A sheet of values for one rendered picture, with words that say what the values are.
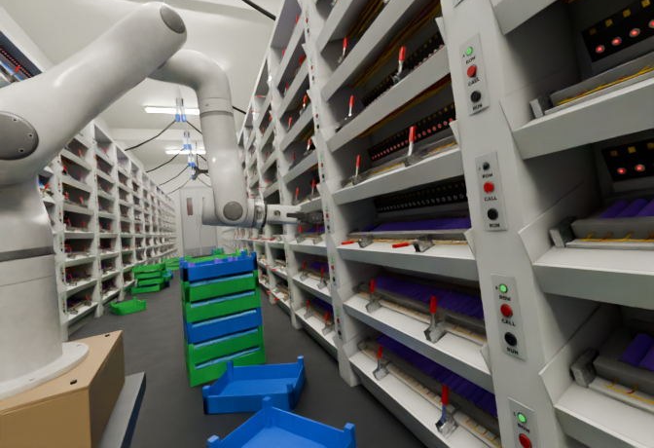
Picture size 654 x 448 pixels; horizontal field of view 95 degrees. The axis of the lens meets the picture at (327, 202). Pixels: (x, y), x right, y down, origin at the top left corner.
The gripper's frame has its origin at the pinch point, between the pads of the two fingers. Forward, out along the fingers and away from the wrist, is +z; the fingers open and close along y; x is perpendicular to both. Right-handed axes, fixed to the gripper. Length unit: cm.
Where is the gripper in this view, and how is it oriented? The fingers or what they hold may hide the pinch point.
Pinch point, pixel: (313, 218)
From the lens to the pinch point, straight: 92.2
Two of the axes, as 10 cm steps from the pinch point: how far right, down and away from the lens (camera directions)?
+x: -0.5, 9.9, -1.3
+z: 9.3, 1.0, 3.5
